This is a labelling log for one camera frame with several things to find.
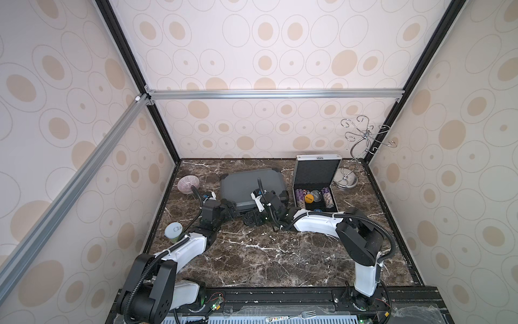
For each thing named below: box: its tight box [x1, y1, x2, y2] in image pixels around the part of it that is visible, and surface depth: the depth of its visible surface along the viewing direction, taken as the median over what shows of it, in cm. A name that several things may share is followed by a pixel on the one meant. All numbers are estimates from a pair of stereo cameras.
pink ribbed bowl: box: [176, 174, 200, 195], surface depth 108 cm
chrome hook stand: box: [331, 114, 398, 190], surface depth 96 cm
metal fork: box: [265, 309, 318, 323], surface depth 71 cm
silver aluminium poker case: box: [292, 154, 343, 213], surface depth 99 cm
